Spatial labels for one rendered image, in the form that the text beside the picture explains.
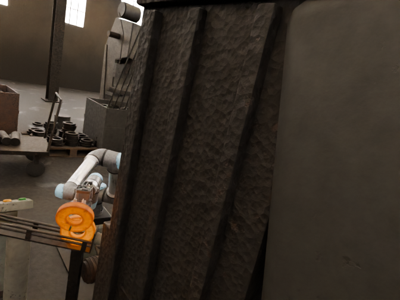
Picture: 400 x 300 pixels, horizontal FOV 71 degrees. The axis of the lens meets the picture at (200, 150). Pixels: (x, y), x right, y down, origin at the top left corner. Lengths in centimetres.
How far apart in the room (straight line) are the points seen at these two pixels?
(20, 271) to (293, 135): 175
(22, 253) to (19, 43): 1162
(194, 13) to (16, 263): 164
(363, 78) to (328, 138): 10
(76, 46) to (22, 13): 211
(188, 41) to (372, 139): 48
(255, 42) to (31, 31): 1277
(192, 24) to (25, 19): 1254
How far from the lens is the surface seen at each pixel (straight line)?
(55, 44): 932
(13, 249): 192
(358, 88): 50
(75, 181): 172
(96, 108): 485
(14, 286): 206
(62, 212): 135
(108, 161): 191
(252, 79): 59
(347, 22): 54
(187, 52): 75
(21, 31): 1316
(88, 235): 149
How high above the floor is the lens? 150
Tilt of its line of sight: 13 degrees down
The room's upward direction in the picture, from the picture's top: 13 degrees clockwise
